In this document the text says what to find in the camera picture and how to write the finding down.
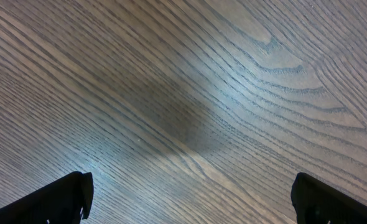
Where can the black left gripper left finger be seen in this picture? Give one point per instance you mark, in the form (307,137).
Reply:
(66,200)

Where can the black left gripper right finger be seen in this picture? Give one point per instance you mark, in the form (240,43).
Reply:
(318,203)

